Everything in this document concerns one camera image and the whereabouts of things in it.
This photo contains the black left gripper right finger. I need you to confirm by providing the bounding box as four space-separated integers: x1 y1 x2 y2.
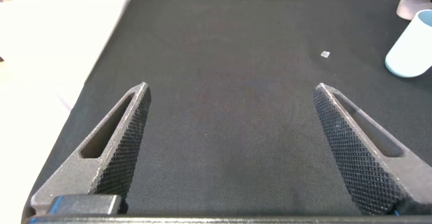
312 82 432 216

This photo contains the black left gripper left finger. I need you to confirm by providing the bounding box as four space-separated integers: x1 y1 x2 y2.
30 81 152 215

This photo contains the beige plastic cup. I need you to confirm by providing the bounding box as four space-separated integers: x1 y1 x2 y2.
396 0 432 21

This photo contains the light teal plastic cup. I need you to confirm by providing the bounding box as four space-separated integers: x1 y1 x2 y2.
384 9 432 79

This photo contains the black table cloth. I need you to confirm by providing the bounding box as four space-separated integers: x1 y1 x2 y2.
20 0 432 224

